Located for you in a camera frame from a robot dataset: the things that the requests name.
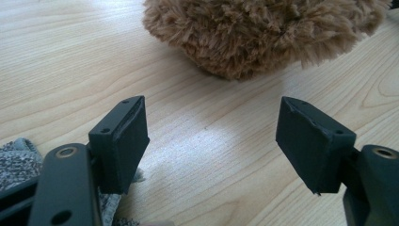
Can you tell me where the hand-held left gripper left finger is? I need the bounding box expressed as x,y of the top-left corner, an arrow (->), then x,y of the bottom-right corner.
88,95 -> 151,195

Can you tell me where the brown plush toy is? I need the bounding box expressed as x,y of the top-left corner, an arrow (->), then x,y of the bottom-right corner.
142,0 -> 391,81

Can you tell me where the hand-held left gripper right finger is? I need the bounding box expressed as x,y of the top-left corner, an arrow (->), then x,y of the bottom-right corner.
275,96 -> 358,196

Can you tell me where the grey fluffy cloth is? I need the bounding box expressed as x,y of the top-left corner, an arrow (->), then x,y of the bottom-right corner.
0,137 -> 146,226

